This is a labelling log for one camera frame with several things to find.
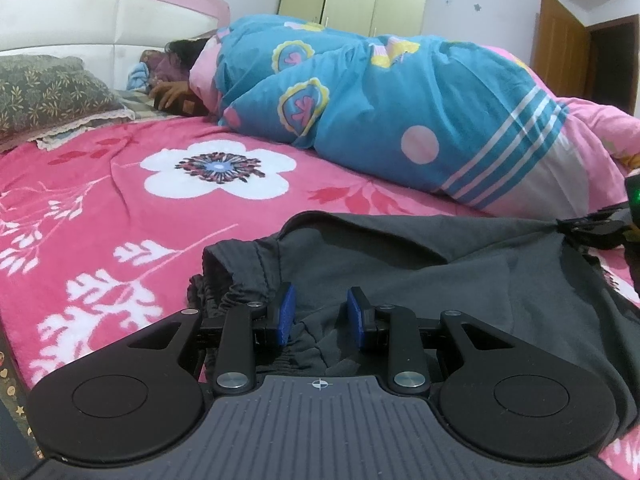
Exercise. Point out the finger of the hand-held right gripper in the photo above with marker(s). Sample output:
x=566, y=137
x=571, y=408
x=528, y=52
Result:
x=600, y=230

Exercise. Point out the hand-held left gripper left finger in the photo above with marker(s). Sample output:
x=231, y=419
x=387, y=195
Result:
x=285, y=315

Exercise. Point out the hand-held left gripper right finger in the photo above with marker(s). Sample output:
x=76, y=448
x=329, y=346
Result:
x=356, y=317

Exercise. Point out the dark grey pants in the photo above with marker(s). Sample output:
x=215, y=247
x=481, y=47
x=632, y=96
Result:
x=450, y=270

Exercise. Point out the brown wooden door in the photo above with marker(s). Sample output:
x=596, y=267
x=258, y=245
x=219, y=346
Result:
x=560, y=45

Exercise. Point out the blue pink floral quilt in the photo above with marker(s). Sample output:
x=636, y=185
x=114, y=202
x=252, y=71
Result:
x=375, y=110

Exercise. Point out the pink floral bed sheet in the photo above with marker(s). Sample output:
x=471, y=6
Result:
x=100, y=185

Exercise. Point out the blue white cloth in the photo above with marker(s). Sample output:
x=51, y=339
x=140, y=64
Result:
x=140, y=75

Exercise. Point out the dark star-print cloth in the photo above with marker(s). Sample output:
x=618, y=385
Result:
x=12, y=410

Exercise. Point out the green patterned pillow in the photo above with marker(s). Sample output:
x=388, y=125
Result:
x=50, y=95

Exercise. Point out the pink white bed headboard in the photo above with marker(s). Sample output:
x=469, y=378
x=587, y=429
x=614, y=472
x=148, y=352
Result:
x=60, y=20

